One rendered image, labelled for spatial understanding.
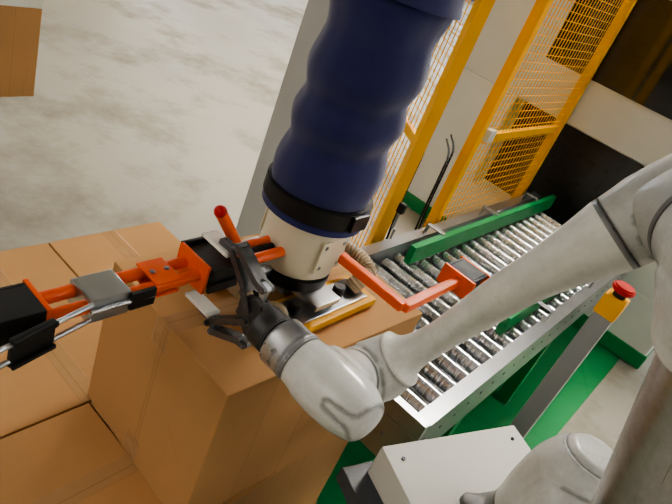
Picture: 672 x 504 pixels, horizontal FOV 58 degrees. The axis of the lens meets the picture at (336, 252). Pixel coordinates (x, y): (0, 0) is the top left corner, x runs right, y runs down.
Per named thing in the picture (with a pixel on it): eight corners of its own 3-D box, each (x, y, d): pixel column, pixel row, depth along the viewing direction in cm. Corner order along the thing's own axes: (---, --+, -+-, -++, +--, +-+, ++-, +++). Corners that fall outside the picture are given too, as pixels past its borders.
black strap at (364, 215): (314, 168, 138) (319, 152, 136) (389, 223, 128) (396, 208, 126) (239, 178, 121) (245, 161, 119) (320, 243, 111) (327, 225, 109)
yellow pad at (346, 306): (344, 280, 146) (351, 263, 144) (374, 305, 142) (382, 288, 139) (238, 319, 121) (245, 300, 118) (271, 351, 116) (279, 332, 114)
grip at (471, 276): (453, 271, 146) (462, 255, 144) (481, 292, 143) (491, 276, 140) (435, 279, 140) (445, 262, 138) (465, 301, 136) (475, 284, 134)
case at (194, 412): (274, 328, 186) (317, 222, 167) (363, 421, 167) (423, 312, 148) (86, 394, 143) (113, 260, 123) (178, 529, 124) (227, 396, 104)
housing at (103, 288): (106, 288, 99) (110, 266, 97) (129, 313, 96) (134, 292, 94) (65, 299, 94) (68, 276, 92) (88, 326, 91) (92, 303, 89)
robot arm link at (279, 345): (272, 389, 96) (249, 365, 99) (310, 369, 103) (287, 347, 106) (290, 348, 92) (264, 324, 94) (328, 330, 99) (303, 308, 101)
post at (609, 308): (466, 484, 236) (611, 287, 187) (480, 497, 233) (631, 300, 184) (457, 493, 231) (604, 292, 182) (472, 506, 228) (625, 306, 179)
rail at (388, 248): (518, 216, 381) (533, 191, 371) (525, 221, 379) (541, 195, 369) (248, 321, 207) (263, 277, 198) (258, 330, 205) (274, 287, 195)
